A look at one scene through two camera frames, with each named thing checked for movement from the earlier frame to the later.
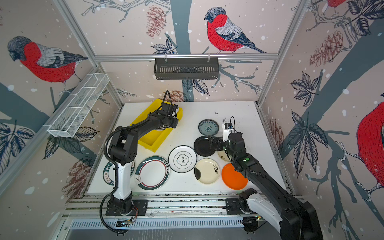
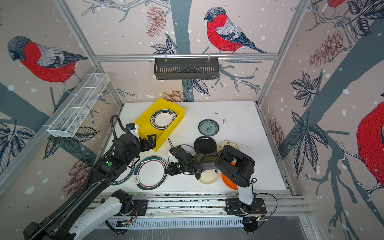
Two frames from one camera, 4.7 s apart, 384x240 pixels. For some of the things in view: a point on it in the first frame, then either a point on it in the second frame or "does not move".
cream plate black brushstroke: x=207 y=171 does not move
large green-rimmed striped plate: x=152 y=172 does not move
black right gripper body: x=226 y=146 to x=178 y=167
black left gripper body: x=172 y=123 to x=142 y=146
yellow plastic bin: x=152 y=140 does not move
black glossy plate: x=202 y=147 does not move
